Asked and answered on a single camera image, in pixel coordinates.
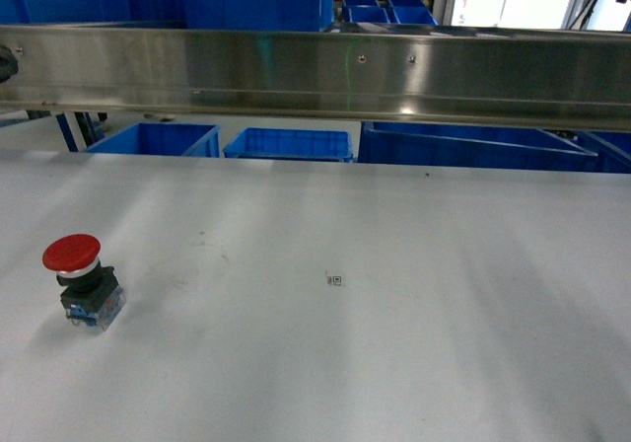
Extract small printed marker sticker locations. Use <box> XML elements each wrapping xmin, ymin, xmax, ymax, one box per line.
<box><xmin>324</xmin><ymin>270</ymin><xmax>345</xmax><ymax>287</ymax></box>

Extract blue bin below middle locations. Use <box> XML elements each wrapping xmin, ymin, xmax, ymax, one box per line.
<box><xmin>223</xmin><ymin>127</ymin><xmax>353</xmax><ymax>163</ymax></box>

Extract blue bin below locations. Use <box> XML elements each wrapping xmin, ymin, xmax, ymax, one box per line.
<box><xmin>223</xmin><ymin>127</ymin><xmax>353</xmax><ymax>163</ymax></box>
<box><xmin>86</xmin><ymin>122</ymin><xmax>220</xmax><ymax>158</ymax></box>

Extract large blue bin below right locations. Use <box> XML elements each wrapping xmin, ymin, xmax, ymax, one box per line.
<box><xmin>358</xmin><ymin>121</ymin><xmax>597</xmax><ymax>172</ymax></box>

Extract blue bin below left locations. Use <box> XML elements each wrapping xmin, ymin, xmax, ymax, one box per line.
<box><xmin>86</xmin><ymin>122</ymin><xmax>220</xmax><ymax>158</ymax></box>

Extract small blue background bin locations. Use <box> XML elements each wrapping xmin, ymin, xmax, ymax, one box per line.
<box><xmin>386</xmin><ymin>0</ymin><xmax>438</xmax><ymax>26</ymax></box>

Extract red mushroom push button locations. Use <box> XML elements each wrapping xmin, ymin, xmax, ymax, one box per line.
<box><xmin>42</xmin><ymin>234</ymin><xmax>126</xmax><ymax>332</ymax></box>

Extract stainless steel shelf rail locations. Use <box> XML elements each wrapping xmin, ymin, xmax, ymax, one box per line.
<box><xmin>1</xmin><ymin>23</ymin><xmax>630</xmax><ymax>131</ymax></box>

